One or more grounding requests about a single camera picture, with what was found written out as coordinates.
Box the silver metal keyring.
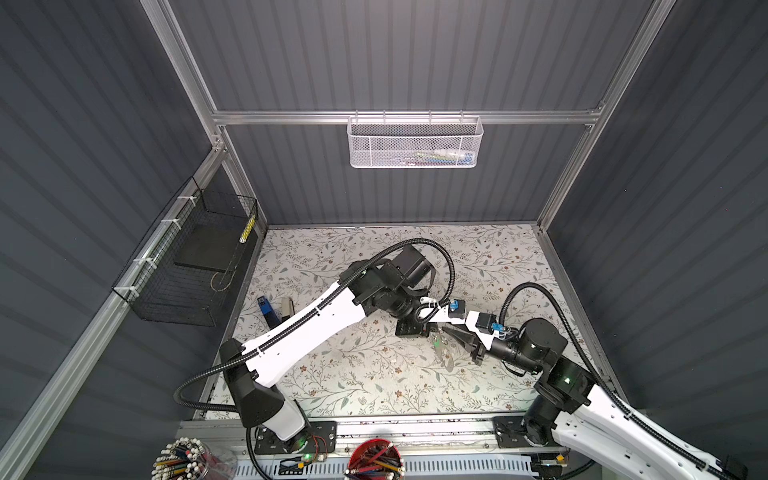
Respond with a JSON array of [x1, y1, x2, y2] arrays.
[[432, 335, 445, 358]]

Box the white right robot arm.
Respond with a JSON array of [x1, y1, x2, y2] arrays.
[[434, 299, 748, 479]]

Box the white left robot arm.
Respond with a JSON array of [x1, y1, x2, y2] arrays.
[[173, 238, 456, 452]]

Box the red pencil cup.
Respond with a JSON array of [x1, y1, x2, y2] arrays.
[[344, 438, 406, 480]]

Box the white mesh basket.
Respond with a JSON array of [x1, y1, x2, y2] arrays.
[[346, 114, 484, 169]]

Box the yellow marker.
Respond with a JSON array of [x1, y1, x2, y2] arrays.
[[239, 215, 256, 244]]

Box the black foam pad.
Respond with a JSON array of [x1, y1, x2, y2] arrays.
[[174, 225, 243, 273]]

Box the clear pencil cup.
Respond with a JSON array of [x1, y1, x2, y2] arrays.
[[150, 437, 238, 480]]

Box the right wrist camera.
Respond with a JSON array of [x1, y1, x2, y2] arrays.
[[465, 311, 511, 350]]

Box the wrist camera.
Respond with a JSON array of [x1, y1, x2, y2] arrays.
[[465, 311, 511, 350], [415, 297, 467, 325]]

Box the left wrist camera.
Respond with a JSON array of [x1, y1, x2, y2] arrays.
[[415, 297, 467, 325]]

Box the white slotted cable duct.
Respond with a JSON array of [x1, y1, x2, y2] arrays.
[[258, 453, 540, 479]]

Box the black wire basket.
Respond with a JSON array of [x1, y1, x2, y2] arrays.
[[113, 178, 259, 327]]

